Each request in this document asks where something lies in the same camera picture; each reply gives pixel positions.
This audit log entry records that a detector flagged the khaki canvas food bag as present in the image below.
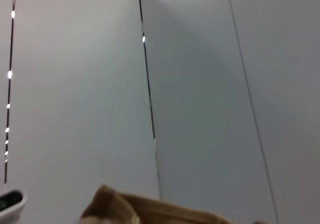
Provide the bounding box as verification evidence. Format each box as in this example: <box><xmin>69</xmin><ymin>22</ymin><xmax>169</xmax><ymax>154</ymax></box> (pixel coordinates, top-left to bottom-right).
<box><xmin>79</xmin><ymin>184</ymin><xmax>270</xmax><ymax>224</ymax></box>

